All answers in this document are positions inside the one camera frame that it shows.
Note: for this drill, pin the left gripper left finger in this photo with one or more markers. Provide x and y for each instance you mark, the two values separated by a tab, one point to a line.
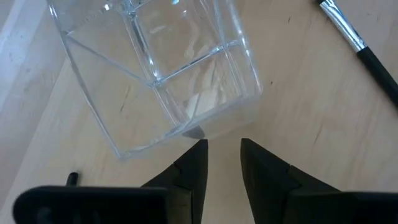
189	186

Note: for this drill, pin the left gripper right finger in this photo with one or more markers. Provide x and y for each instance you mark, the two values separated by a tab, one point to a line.
264	186

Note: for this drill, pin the clear acrylic brush organizer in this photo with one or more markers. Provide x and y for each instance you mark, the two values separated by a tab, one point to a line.
124	93

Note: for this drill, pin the thin black makeup brush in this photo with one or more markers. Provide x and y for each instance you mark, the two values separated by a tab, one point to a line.
373	63

